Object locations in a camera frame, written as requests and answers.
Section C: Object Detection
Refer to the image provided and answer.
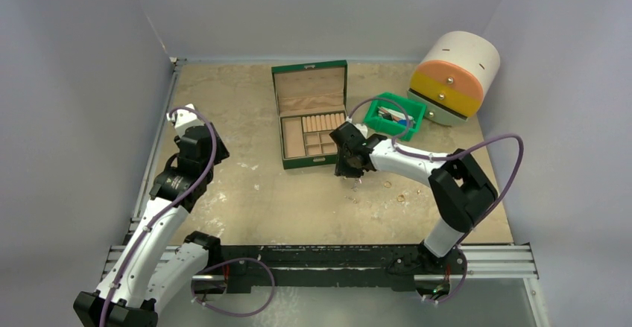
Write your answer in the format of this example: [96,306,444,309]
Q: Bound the aluminium frame rail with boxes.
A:
[100,57,189,281]

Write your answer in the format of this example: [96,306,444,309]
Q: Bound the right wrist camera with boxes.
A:
[353,123,368,138]

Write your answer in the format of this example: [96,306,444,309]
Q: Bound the green plastic bin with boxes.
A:
[364,92,427,142]

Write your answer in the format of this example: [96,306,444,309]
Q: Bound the silver earring cluster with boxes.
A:
[346,178,361,191]

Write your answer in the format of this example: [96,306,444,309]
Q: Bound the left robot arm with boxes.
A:
[73,124,230,326]

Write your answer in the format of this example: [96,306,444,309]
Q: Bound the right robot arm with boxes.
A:
[329,122,499,273]

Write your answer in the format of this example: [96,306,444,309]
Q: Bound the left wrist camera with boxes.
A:
[166,104,204,136]

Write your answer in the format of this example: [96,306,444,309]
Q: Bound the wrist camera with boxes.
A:
[166,104,204,136]
[353,123,368,138]

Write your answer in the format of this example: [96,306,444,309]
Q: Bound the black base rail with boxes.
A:
[192,244,467,295]

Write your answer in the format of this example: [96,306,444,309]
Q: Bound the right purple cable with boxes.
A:
[347,96,525,306]

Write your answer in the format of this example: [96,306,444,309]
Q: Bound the round drawer cabinet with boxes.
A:
[407,31,501,127]

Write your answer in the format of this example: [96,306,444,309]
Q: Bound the green jewelry box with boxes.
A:
[271,60,348,170]

